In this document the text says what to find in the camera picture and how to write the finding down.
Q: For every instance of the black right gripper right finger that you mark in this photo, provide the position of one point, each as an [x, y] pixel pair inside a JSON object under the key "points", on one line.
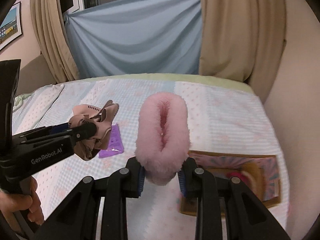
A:
{"points": [[230, 199]]}

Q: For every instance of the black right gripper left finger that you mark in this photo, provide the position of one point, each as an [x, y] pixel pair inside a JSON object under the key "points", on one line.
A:
{"points": [[77, 215]]}

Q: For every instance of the beige pink fabric item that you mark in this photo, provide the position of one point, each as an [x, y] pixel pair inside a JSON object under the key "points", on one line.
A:
{"points": [[103, 117]]}

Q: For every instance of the brown plush bear toy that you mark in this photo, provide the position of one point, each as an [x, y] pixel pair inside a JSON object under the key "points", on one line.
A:
{"points": [[255, 178]]}

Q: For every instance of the magenta foam roll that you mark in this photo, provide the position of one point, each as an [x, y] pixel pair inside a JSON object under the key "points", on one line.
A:
{"points": [[236, 174]]}

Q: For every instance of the person's left hand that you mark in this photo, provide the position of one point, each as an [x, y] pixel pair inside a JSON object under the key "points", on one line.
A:
{"points": [[11, 203]]}

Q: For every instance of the cardboard box with pink lining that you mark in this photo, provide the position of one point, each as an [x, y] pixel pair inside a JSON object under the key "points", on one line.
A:
{"points": [[219, 164]]}

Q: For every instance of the green patterned pillow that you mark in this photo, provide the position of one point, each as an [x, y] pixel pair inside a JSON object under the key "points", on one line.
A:
{"points": [[22, 102]]}

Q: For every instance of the grey bed headboard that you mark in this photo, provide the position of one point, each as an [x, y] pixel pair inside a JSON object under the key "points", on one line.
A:
{"points": [[34, 75]]}

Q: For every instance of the purple snack packet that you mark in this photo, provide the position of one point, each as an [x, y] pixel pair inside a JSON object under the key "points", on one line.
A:
{"points": [[115, 146]]}

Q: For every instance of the checkered light blue bed blanket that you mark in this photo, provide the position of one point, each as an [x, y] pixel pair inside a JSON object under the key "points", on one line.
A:
{"points": [[225, 117]]}

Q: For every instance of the framed landscape picture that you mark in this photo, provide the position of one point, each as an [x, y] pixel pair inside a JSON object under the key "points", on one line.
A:
{"points": [[11, 27]]}

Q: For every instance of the beige left curtain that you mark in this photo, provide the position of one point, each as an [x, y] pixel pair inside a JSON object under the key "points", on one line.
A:
{"points": [[49, 29]]}

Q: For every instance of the beige curtain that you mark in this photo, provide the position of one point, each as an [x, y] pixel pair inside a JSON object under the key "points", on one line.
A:
{"points": [[243, 40], [49, 29]]}

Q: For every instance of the light blue hanging sheet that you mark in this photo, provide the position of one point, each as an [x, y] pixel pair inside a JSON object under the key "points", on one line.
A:
{"points": [[136, 37]]}

